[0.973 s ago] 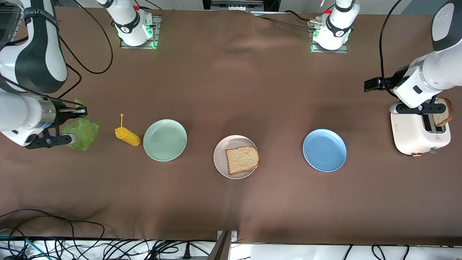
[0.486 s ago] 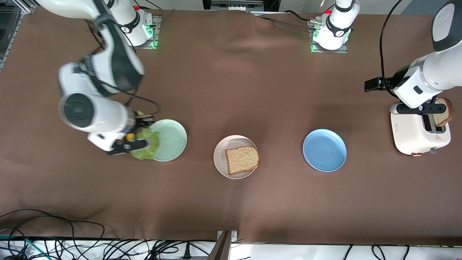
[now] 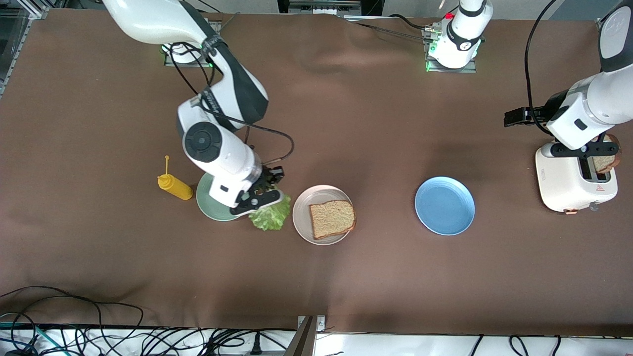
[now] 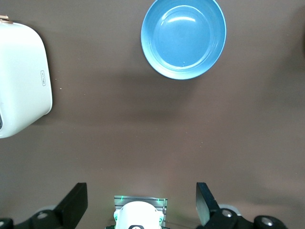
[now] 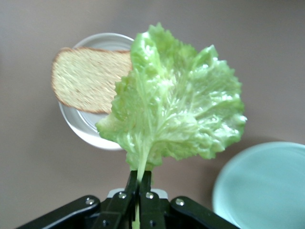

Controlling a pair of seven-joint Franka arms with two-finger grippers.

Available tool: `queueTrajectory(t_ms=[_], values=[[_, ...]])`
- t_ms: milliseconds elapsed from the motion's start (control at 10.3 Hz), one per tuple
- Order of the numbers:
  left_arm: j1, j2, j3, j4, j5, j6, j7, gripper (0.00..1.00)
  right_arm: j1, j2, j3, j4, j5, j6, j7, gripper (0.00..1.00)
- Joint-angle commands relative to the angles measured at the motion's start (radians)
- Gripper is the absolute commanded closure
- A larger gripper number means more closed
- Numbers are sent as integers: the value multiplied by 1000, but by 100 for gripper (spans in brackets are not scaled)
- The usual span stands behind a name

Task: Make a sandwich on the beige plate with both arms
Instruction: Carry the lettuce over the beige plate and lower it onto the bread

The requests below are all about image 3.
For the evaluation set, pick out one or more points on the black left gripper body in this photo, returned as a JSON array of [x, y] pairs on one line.
[[536, 115]]

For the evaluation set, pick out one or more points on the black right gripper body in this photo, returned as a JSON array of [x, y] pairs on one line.
[[267, 179]]

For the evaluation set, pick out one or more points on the green lettuce leaf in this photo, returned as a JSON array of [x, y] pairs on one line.
[[272, 217]]

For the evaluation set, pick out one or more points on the brown bread slice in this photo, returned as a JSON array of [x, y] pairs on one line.
[[610, 163], [332, 219]]

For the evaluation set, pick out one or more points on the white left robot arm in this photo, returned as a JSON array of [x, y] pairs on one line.
[[593, 109]]

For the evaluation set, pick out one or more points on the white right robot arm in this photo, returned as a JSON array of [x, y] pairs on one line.
[[148, 20]]

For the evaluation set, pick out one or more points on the beige plate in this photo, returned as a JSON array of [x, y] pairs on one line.
[[301, 215]]

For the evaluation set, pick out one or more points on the mint green plate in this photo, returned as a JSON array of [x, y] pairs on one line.
[[205, 198]]

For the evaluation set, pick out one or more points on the blue plate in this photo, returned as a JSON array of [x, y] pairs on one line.
[[445, 205]]

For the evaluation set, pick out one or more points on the white toaster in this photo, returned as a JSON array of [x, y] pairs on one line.
[[561, 183]]

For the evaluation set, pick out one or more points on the yellow mustard squeeze bottle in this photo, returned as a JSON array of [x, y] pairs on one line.
[[177, 188]]

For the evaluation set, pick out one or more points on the brown table cloth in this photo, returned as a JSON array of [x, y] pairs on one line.
[[366, 123]]

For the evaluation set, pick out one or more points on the black power plug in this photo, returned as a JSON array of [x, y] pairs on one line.
[[255, 344]]

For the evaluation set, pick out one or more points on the black equipment box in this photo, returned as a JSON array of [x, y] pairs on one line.
[[329, 6]]

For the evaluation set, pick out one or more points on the aluminium frame profile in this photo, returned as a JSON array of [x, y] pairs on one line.
[[601, 22]]

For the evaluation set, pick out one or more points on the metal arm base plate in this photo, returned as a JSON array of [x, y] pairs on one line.
[[170, 60], [429, 62]]

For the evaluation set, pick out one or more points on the aluminium bracket post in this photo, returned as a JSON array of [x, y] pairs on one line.
[[307, 336]]

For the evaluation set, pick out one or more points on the clear acrylic enclosure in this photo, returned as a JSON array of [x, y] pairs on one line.
[[15, 24]]

